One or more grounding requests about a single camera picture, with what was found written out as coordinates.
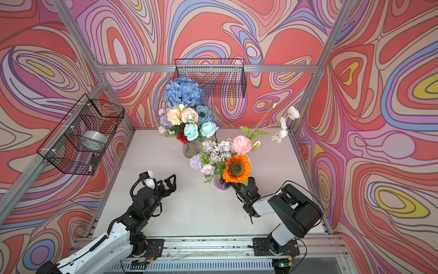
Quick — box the black wire basket wall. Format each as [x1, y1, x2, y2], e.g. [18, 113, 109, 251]
[37, 95, 125, 176]
[174, 57, 247, 99]

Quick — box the black wire basket back wall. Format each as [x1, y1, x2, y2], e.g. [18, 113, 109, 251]
[174, 57, 247, 99]

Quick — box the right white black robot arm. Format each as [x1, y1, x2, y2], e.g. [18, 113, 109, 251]
[232, 177, 323, 253]

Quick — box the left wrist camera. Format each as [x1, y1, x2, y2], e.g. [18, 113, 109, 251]
[139, 170, 156, 190]

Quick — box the cream peach rose bunch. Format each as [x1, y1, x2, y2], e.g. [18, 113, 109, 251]
[166, 104, 199, 126]

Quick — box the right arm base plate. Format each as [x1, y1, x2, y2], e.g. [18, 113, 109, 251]
[248, 237, 300, 258]

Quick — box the red flower stem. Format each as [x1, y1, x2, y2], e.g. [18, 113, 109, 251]
[176, 131, 190, 144]

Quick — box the orange flower stem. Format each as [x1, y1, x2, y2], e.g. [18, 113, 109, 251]
[214, 154, 251, 186]

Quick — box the white blossom branch stem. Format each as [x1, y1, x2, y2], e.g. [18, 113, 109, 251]
[233, 106, 301, 154]

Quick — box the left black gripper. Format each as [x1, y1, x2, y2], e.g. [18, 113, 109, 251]
[143, 174, 176, 220]

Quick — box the white purple mixed bouquet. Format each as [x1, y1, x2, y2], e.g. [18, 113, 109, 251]
[158, 108, 175, 137]

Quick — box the blue purple glass vase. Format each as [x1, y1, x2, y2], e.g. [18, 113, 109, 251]
[214, 176, 231, 191]

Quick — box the black wire basket left wall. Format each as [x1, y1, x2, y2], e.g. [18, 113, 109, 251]
[37, 95, 125, 176]

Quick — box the white green flower bunch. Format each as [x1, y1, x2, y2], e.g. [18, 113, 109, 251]
[190, 138, 238, 183]

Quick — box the clear ribbed glass vase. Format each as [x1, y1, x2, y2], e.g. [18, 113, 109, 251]
[182, 140, 203, 158]

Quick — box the white tape roll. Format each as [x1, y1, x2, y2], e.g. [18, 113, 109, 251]
[82, 130, 108, 144]

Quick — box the blue hydrangea flower stem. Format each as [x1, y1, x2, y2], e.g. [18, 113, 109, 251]
[163, 77, 204, 108]

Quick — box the teal rose flower stem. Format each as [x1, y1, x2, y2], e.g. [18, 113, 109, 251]
[195, 102, 216, 125]

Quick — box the pale teal flower stem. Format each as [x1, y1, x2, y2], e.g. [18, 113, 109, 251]
[182, 122, 219, 142]

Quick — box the small black device in basket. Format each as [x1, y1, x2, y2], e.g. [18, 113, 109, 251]
[88, 154, 98, 175]

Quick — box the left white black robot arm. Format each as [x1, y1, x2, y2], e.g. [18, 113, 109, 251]
[36, 171, 177, 274]

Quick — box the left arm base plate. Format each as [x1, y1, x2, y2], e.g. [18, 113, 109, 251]
[131, 239, 165, 259]

